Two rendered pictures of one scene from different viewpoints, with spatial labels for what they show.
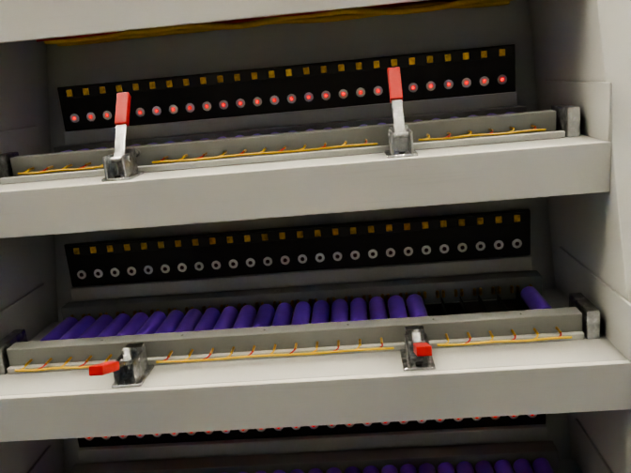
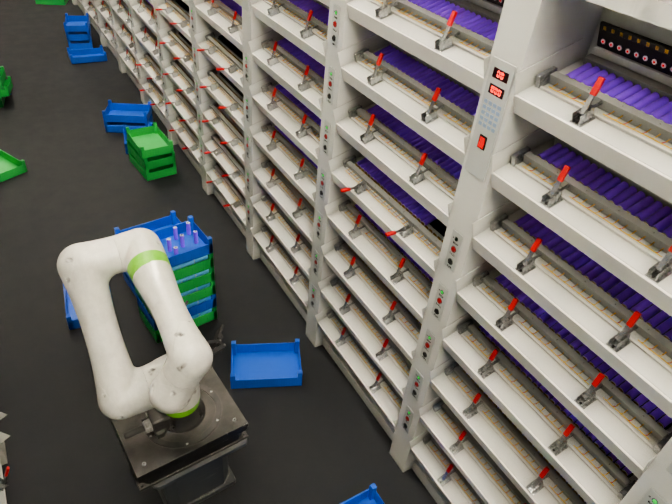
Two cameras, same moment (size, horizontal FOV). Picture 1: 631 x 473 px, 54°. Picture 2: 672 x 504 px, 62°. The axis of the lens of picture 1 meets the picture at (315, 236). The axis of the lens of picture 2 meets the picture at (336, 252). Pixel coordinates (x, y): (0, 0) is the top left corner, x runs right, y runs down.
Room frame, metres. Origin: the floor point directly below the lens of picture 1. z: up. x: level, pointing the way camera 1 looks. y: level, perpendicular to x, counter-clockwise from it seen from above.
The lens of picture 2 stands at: (-0.47, -1.07, 1.95)
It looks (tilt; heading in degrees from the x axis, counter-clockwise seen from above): 38 degrees down; 52
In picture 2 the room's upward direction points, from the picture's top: 6 degrees clockwise
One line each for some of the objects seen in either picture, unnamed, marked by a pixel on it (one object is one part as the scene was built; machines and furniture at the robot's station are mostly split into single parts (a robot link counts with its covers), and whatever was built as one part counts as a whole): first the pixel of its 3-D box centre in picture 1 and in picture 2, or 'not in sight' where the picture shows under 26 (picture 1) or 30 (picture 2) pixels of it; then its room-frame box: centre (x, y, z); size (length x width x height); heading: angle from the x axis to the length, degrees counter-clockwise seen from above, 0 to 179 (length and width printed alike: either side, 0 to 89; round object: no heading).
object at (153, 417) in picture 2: not in sight; (164, 415); (-0.20, 0.06, 0.39); 0.26 x 0.15 x 0.06; 179
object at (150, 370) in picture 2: not in sight; (173, 384); (-0.16, 0.07, 0.51); 0.16 x 0.13 x 0.19; 176
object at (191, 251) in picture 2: not in sight; (169, 244); (0.12, 0.83, 0.44); 0.30 x 0.20 x 0.08; 2
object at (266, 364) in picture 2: not in sight; (266, 362); (0.33, 0.35, 0.04); 0.30 x 0.20 x 0.08; 153
